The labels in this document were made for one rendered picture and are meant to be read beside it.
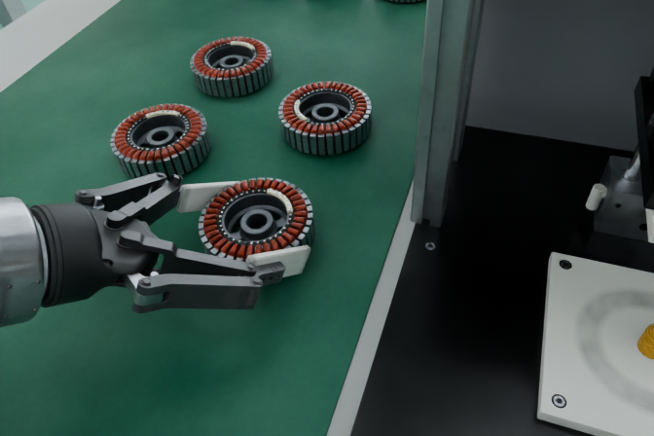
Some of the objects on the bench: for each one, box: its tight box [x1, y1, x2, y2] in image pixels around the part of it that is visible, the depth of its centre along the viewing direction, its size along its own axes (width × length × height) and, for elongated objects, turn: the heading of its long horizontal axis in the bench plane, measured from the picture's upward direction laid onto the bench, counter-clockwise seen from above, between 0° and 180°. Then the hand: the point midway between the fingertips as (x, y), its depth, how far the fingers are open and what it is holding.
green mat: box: [0, 0, 427, 436], centre depth 72 cm, size 94×61×1 cm, turn 164°
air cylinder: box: [594, 156, 649, 242], centre depth 49 cm, size 5×8×6 cm
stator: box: [278, 81, 372, 156], centre depth 65 cm, size 11×11×4 cm
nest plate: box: [537, 252, 654, 436], centre depth 41 cm, size 15×15×1 cm
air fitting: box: [586, 184, 607, 213], centre depth 49 cm, size 1×1×3 cm
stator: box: [199, 178, 314, 276], centre depth 53 cm, size 11×11×4 cm
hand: (254, 226), depth 53 cm, fingers closed on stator, 11 cm apart
